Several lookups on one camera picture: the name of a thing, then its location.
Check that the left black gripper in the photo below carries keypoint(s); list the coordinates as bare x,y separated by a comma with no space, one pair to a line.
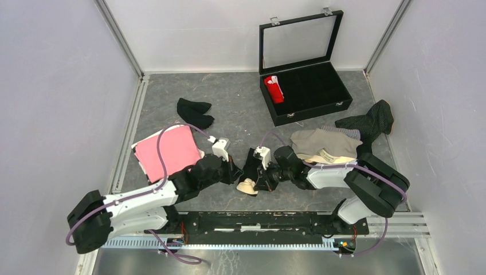
232,172

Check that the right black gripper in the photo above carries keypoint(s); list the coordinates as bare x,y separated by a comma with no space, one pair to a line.
264,181

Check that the beige grey ribbed underwear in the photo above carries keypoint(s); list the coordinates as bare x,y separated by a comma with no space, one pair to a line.
323,146

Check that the black underwear with beige band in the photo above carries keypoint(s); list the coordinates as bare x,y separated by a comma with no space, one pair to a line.
247,181

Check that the red boxer briefs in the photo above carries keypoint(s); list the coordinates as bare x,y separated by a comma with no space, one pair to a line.
274,89

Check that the black display case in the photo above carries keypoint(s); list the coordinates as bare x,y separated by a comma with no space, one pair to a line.
298,51

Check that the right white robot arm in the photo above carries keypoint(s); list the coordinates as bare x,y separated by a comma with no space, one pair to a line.
378,189

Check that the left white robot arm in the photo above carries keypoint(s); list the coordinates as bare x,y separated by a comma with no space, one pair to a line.
98,218

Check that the pink underwear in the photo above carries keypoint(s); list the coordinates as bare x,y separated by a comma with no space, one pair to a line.
178,150

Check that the grey striped underwear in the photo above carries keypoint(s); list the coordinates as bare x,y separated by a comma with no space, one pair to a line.
352,133

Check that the dark striped black underwear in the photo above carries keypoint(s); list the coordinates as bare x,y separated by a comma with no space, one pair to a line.
378,119

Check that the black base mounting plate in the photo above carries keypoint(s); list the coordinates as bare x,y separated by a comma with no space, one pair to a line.
260,228

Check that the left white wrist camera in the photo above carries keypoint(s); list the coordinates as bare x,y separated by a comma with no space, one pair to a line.
219,147

